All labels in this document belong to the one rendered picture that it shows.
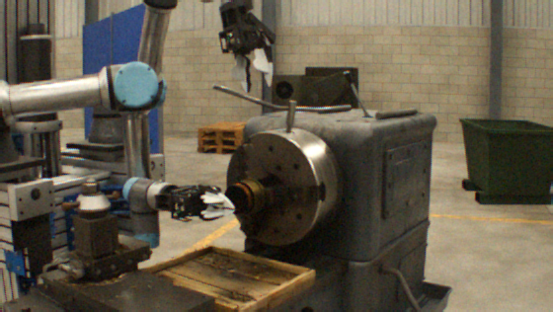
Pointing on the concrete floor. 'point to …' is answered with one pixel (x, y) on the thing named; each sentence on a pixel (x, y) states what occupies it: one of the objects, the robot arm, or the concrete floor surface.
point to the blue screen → (129, 30)
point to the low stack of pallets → (220, 136)
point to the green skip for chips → (509, 161)
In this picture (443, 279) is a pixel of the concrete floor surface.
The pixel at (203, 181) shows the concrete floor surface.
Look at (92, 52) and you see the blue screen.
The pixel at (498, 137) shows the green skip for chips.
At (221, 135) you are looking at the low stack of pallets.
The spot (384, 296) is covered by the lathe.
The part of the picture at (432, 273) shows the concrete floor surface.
